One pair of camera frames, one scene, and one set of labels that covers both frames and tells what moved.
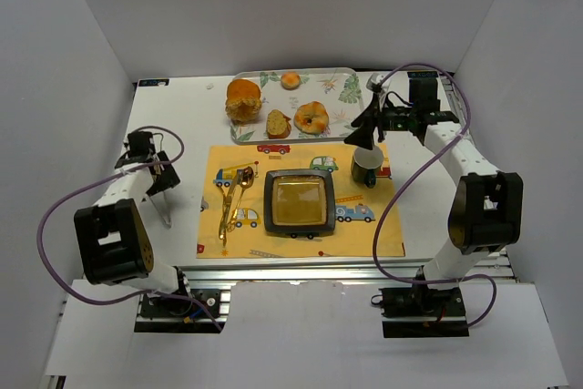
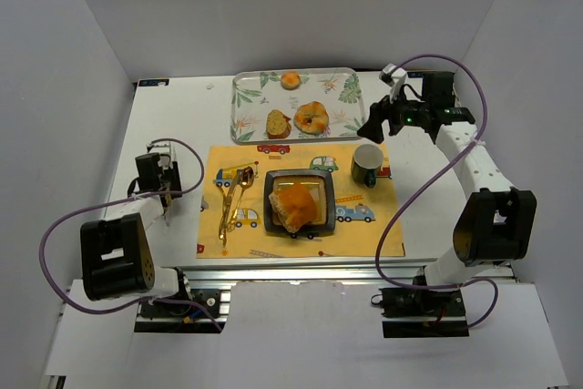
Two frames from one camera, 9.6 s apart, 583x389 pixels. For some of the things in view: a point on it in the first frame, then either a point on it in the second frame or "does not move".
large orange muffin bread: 243,100 → 294,206
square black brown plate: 300,201 does not move
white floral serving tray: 301,105 does not move
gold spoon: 246,179 does not move
